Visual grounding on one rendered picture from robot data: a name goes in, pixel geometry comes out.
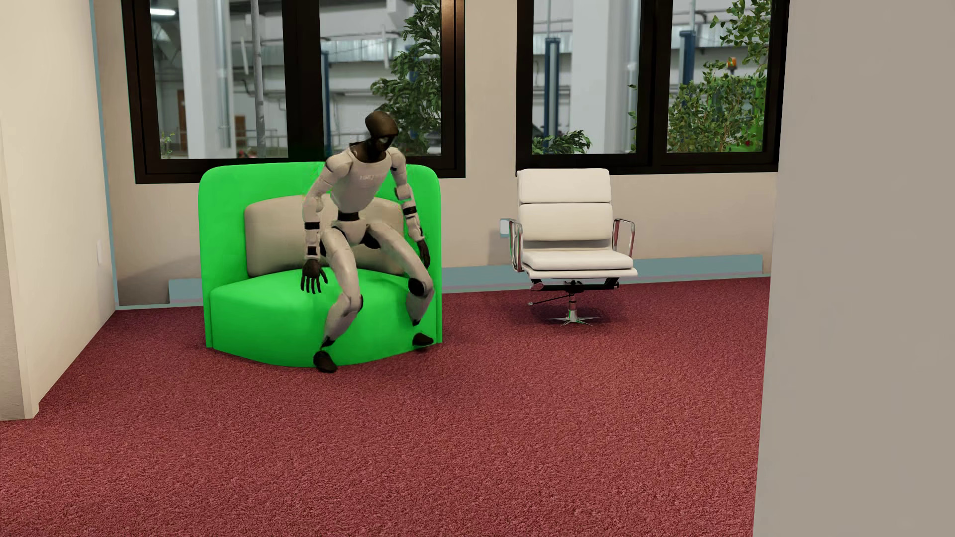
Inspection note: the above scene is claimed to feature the white chrome office chair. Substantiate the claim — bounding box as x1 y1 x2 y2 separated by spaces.
499 168 640 327

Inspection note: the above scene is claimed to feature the white right robot leg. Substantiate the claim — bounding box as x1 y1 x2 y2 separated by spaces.
312 226 367 374

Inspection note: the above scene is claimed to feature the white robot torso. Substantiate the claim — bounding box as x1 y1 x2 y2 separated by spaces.
329 148 394 246

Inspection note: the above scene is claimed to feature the black framed window with bush view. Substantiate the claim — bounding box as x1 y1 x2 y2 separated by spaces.
515 0 791 176

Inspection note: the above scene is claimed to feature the dark robot head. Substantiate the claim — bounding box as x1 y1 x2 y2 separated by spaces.
364 110 401 159

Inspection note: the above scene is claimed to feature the beige back cushion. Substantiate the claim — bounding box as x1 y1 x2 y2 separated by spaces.
243 194 408 279

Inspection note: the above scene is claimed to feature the white left robot leg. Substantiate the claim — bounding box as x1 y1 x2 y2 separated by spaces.
363 220 437 352

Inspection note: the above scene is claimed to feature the teal wall baseboard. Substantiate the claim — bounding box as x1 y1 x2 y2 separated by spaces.
168 254 764 304

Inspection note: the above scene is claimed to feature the large green flowering bush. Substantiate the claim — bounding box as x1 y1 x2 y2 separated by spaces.
666 0 772 155

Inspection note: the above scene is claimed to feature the white robot leg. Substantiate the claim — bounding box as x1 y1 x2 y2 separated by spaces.
363 220 437 352
312 226 367 374

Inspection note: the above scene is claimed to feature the tall green leafy tree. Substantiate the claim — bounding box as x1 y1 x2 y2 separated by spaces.
370 0 443 156

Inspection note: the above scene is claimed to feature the bright green armchair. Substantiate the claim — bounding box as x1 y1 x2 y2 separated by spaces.
197 161 443 369

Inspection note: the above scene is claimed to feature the small green potted plant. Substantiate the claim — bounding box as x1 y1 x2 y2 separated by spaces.
532 130 593 156

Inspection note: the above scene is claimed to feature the black framed wide window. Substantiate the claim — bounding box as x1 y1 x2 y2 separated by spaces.
121 0 467 185

